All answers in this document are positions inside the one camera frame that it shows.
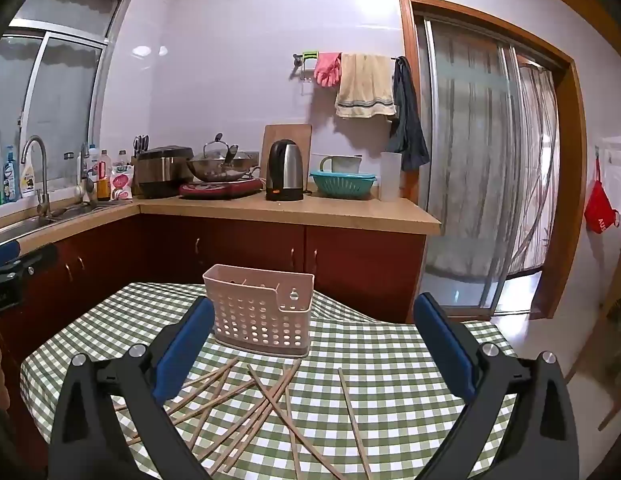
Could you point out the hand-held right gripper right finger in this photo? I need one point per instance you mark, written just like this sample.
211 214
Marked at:
443 347

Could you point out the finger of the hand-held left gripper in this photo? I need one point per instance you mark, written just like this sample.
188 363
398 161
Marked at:
4 254
35 261

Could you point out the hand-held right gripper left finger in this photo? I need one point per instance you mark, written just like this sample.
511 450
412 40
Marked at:
185 350

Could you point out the beige perforated plastic basket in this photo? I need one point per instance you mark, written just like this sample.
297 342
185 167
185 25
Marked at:
260 320

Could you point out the set of wooden chopsticks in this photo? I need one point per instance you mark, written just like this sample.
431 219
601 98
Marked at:
273 396

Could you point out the steel kitchen sink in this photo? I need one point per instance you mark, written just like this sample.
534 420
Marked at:
20 227

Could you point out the green checked tablecloth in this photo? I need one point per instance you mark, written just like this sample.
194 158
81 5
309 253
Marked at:
390 360

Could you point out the white spray bottle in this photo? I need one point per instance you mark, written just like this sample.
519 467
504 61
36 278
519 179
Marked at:
28 180

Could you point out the curved steel faucet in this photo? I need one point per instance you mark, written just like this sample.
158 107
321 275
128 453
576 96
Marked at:
43 180

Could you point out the cooking oil bottle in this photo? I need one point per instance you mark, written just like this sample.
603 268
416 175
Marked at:
104 185

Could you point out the small steel tap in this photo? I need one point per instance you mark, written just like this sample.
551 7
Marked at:
84 165

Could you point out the red kitchen base cabinet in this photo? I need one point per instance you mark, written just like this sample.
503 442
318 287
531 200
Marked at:
365 270

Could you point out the white bottle with blue cap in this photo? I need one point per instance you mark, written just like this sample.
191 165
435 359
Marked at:
94 162

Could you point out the pink seasoning packet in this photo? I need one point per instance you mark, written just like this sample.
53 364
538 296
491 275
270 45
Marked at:
123 184

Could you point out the clear bottle with green label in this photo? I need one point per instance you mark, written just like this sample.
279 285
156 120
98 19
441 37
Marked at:
122 161

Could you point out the dark rice cooker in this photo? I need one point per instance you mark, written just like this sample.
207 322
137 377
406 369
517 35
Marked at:
163 175

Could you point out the red induction cooker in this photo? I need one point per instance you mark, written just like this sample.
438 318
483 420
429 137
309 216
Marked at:
215 191

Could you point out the beige kitchen counter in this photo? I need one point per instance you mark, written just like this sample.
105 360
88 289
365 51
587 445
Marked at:
340 215

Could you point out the white translucent container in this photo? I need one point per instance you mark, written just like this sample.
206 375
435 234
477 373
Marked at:
390 177

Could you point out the aluminium sliding window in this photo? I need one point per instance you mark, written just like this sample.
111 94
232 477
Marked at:
65 85

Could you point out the steel wok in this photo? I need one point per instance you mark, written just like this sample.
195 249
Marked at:
220 172

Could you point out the wooden chair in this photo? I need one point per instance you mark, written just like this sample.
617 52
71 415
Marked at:
613 285

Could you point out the sliding glass door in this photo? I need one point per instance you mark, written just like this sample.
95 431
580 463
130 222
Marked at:
470 160

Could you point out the teal plastic colander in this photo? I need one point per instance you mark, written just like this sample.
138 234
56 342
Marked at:
343 185

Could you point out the glass pot lid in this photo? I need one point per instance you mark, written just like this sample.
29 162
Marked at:
216 149

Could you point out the black steel electric kettle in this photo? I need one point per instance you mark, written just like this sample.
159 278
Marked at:
285 170

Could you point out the red hanging bag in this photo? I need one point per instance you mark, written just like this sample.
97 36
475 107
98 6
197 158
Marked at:
599 210

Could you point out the dark hanging cloth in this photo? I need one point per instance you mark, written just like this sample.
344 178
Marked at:
410 125

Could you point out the wooden cutting board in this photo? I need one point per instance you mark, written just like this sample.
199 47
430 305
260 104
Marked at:
288 132

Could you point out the beige striped towel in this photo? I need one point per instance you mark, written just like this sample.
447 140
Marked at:
365 85

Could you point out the pink rubber gloves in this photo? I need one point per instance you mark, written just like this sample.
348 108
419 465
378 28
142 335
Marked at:
326 70

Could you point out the green plastic clip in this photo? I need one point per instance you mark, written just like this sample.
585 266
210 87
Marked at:
311 55

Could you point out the wooden door frame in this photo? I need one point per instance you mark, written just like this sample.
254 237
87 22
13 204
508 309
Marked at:
570 160

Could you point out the clear plastic wall hook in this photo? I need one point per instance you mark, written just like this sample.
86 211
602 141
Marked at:
306 72

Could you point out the metal towel rail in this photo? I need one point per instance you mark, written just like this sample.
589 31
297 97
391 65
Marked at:
296 58

